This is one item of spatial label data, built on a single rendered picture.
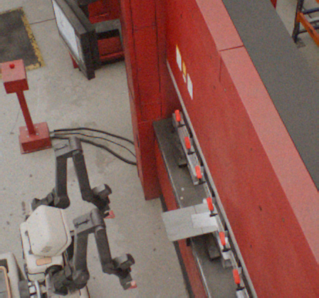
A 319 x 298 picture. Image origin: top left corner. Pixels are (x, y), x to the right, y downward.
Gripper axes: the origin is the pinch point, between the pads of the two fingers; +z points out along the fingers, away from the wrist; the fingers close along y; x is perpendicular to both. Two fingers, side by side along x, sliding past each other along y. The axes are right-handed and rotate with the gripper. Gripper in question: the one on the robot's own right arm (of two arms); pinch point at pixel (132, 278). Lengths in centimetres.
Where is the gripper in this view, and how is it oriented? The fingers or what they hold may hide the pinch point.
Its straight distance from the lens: 324.1
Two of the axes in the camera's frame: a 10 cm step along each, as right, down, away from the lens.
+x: -8.3, 5.2, 2.0
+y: -3.0, -7.2, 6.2
